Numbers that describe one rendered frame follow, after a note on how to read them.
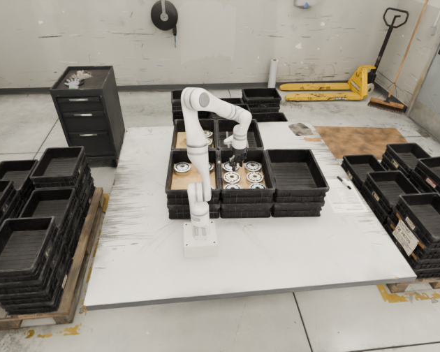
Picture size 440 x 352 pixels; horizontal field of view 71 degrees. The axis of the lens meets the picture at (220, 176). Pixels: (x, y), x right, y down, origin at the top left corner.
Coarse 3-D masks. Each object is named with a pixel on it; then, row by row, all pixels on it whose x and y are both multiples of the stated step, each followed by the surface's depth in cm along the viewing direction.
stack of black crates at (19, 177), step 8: (16, 160) 259; (24, 160) 259; (32, 160) 259; (0, 168) 254; (8, 168) 262; (16, 168) 263; (24, 168) 264; (32, 168) 251; (0, 176) 254; (8, 176) 259; (16, 176) 259; (24, 176) 259; (16, 184) 251; (24, 184) 237; (32, 184) 250; (24, 192) 237; (24, 200) 237
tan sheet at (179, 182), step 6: (192, 168) 198; (174, 174) 193; (192, 174) 193; (198, 174) 193; (210, 174) 193; (174, 180) 188; (180, 180) 188; (186, 180) 188; (192, 180) 188; (198, 180) 188; (210, 180) 189; (174, 186) 183; (180, 186) 183; (186, 186) 184
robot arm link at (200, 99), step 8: (200, 88) 124; (192, 96) 122; (200, 96) 123; (208, 96) 126; (192, 104) 124; (200, 104) 124; (208, 104) 127; (216, 104) 130; (224, 104) 136; (232, 104) 143; (216, 112) 134; (224, 112) 137; (232, 112) 141
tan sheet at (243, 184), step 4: (244, 164) 202; (260, 164) 203; (240, 168) 199; (240, 172) 196; (244, 172) 196; (260, 172) 196; (244, 176) 192; (240, 180) 189; (244, 180) 189; (224, 184) 186; (240, 184) 186; (244, 184) 186; (248, 184) 186; (264, 184) 187; (244, 188) 184; (248, 188) 184
